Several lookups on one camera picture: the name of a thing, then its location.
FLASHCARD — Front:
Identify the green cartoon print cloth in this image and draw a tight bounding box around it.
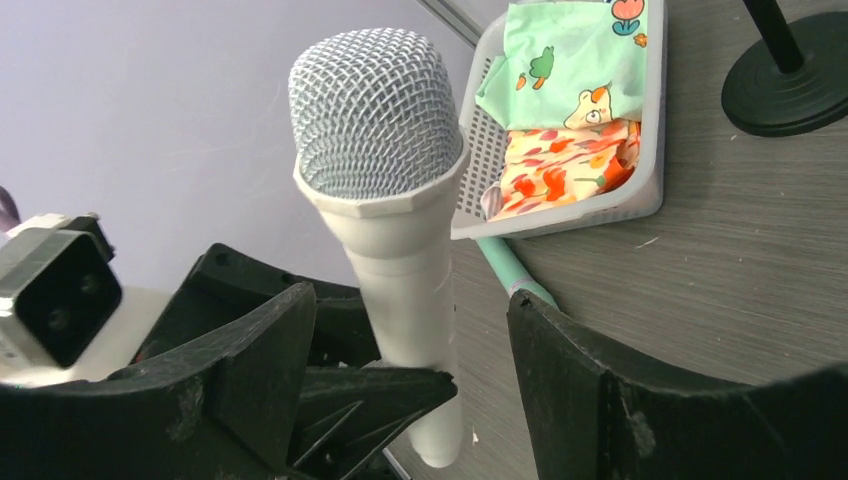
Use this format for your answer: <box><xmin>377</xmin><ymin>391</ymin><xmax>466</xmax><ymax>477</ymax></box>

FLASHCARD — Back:
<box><xmin>475</xmin><ymin>1</ymin><xmax>650</xmax><ymax>130</ymax></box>

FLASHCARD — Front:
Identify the rear black round-base stand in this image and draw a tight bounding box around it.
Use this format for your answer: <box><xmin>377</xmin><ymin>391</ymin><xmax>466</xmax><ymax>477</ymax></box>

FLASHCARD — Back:
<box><xmin>721</xmin><ymin>0</ymin><xmax>847</xmax><ymax>137</ymax></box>

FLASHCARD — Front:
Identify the white plastic basket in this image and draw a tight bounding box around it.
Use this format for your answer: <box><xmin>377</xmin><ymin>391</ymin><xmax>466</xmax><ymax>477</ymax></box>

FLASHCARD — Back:
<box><xmin>452</xmin><ymin>1</ymin><xmax>668</xmax><ymax>239</ymax></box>

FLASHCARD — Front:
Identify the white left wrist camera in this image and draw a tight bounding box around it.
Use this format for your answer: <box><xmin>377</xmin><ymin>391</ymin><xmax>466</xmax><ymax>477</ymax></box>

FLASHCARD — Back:
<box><xmin>1</xmin><ymin>213</ymin><xmax>123</xmax><ymax>388</ymax></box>

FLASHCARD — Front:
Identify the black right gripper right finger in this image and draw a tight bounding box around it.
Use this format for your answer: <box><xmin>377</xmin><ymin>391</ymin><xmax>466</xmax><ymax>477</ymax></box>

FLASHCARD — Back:
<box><xmin>507</xmin><ymin>290</ymin><xmax>847</xmax><ymax>479</ymax></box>

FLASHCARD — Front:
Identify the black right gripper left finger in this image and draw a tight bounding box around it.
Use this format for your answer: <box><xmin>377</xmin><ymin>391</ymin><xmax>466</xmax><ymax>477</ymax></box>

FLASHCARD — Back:
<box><xmin>1</xmin><ymin>283</ymin><xmax>316</xmax><ymax>479</ymax></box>

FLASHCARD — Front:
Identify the white microphone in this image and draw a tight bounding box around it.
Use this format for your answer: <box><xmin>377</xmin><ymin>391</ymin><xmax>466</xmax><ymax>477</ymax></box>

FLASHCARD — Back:
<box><xmin>287</xmin><ymin>27</ymin><xmax>472</xmax><ymax>470</ymax></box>

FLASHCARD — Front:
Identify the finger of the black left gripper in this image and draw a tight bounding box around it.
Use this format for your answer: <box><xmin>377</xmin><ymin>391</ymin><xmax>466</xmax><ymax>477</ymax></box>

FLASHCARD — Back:
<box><xmin>284</xmin><ymin>367</ymin><xmax>458</xmax><ymax>480</ymax></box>
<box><xmin>133</xmin><ymin>243</ymin><xmax>381</xmax><ymax>367</ymax></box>

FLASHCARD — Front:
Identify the orange patterned cloth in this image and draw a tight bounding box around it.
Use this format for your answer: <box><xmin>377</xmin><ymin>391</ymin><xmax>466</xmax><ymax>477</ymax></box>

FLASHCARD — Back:
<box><xmin>480</xmin><ymin>119</ymin><xmax>641</xmax><ymax>221</ymax></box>

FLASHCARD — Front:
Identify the mint green microphone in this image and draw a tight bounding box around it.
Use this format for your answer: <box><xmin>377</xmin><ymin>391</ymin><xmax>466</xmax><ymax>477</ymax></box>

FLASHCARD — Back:
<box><xmin>476</xmin><ymin>237</ymin><xmax>559</xmax><ymax>309</ymax></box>

